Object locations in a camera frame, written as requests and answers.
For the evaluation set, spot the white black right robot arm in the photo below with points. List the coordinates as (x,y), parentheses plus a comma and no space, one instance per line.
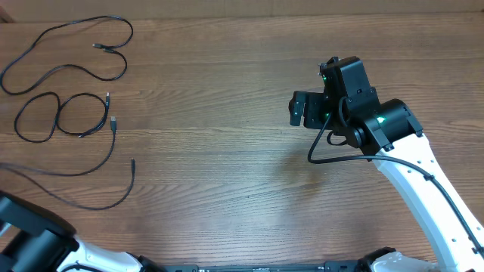
(390,136)

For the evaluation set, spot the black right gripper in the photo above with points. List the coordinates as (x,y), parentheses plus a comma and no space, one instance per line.
(312,103)

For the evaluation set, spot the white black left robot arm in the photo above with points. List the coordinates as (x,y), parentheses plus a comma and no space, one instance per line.
(46,242)

